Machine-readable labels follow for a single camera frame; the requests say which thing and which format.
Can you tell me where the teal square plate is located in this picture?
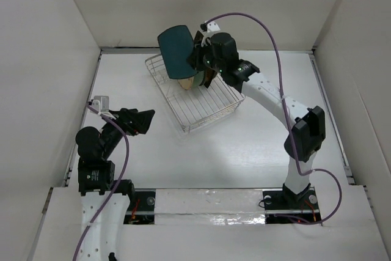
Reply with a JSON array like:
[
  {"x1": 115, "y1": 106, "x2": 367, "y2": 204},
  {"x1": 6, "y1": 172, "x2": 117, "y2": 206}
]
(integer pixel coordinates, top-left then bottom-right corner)
[{"x1": 157, "y1": 25, "x2": 197, "y2": 80}]

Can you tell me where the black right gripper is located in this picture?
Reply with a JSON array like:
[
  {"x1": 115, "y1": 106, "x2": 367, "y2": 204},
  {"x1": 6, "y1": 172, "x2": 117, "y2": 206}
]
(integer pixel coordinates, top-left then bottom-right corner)
[{"x1": 185, "y1": 38, "x2": 224, "y2": 74}]

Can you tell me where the beige round leaf plate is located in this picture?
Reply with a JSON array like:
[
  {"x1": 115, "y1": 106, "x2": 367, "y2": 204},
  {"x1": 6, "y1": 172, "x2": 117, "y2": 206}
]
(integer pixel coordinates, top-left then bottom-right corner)
[{"x1": 178, "y1": 77, "x2": 194, "y2": 90}]

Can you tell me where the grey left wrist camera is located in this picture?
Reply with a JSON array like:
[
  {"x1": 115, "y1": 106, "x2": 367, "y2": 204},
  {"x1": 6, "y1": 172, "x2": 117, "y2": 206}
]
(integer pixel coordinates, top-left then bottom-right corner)
[{"x1": 89, "y1": 95, "x2": 109, "y2": 112}]

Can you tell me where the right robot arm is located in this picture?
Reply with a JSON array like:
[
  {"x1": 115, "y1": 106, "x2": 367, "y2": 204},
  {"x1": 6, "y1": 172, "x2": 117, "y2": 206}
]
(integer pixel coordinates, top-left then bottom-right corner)
[{"x1": 187, "y1": 31, "x2": 326, "y2": 208}]

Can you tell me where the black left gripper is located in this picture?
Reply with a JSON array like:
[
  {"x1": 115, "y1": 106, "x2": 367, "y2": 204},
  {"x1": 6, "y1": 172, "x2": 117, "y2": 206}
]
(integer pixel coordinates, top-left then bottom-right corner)
[{"x1": 100, "y1": 106, "x2": 153, "y2": 157}]

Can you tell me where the light green flower plate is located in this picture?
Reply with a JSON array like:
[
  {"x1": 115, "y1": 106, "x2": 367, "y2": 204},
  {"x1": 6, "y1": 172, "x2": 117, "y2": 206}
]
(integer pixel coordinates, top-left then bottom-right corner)
[{"x1": 191, "y1": 71, "x2": 205, "y2": 88}]

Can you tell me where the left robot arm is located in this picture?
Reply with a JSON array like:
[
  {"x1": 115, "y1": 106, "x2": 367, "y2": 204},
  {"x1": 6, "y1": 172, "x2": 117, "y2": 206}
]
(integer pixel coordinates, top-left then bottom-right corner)
[{"x1": 72, "y1": 107, "x2": 155, "y2": 260}]

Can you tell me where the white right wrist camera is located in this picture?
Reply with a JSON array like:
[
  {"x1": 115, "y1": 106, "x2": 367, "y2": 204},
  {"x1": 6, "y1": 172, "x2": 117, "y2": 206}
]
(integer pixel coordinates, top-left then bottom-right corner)
[{"x1": 200, "y1": 21, "x2": 221, "y2": 37}]

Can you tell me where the black and amber square plate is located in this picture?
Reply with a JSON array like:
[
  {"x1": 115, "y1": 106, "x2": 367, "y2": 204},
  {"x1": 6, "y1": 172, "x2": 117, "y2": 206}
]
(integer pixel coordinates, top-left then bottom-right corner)
[{"x1": 194, "y1": 31, "x2": 217, "y2": 88}]

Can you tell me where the wire dish rack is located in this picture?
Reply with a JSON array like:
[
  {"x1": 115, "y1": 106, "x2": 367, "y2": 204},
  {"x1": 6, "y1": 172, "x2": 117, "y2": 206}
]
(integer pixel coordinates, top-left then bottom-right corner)
[{"x1": 145, "y1": 54, "x2": 245, "y2": 133}]

